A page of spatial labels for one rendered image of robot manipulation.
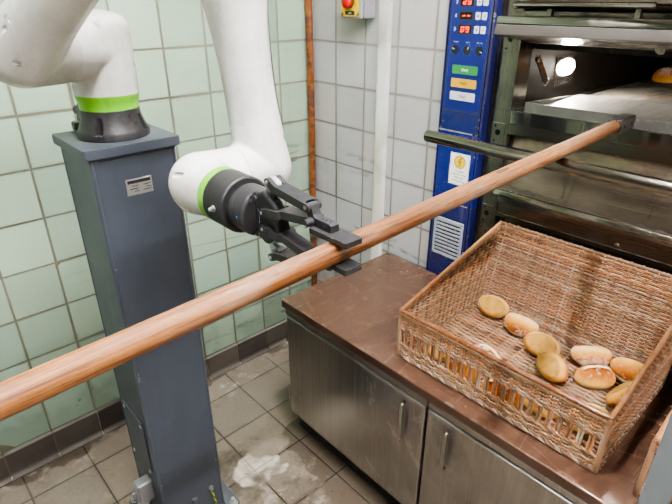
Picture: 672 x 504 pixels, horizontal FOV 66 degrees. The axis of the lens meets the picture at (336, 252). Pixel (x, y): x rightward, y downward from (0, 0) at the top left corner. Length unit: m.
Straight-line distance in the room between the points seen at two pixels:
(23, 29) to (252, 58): 0.36
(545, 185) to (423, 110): 0.48
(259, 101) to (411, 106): 0.98
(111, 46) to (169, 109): 0.74
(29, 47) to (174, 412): 0.94
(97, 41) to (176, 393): 0.87
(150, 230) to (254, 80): 0.47
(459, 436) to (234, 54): 1.00
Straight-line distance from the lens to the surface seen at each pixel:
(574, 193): 1.57
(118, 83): 1.18
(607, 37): 1.35
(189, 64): 1.90
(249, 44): 0.93
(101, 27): 1.16
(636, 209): 1.53
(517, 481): 1.35
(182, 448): 1.61
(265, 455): 2.00
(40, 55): 1.05
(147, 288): 1.29
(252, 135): 0.94
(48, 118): 1.75
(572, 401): 1.20
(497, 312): 1.63
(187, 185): 0.88
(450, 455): 1.44
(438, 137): 1.31
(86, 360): 0.52
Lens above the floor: 1.47
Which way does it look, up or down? 26 degrees down
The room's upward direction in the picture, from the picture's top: straight up
